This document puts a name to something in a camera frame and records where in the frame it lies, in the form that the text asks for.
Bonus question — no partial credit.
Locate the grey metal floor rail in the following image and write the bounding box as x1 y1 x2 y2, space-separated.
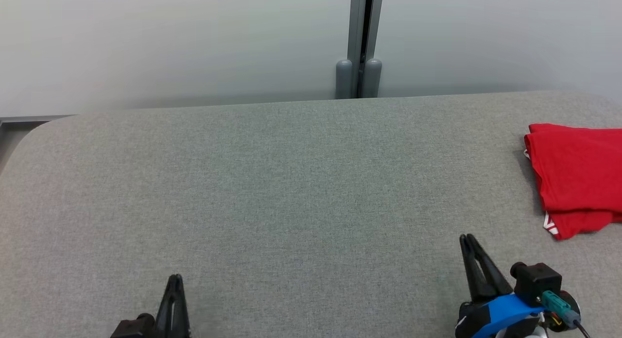
0 115 76 135

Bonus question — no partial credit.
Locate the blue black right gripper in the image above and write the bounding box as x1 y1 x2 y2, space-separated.
455 234 547 338

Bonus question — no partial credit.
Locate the grey aluminium partition post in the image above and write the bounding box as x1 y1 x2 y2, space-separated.
347 0 384 100

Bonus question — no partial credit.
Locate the red and white shirt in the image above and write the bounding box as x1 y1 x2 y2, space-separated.
524 123 622 215

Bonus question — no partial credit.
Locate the grey partition foot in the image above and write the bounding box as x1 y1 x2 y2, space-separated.
362 58 382 99
335 59 353 100

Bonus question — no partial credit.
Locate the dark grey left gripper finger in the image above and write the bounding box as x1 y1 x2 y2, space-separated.
173 274 191 338
155 274 178 338

